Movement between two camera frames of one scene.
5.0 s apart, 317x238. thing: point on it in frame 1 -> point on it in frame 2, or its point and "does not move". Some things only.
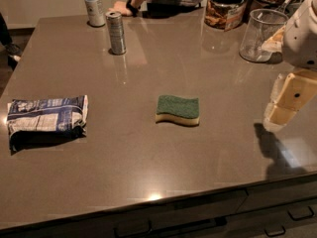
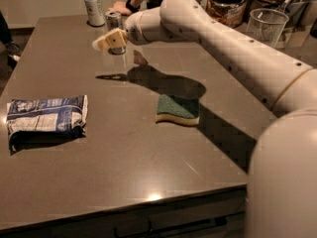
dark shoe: [14, 51] does not move
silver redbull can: [116, 32] does not move
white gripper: [301, 41] -> [135, 30]
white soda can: [94, 9] does not move
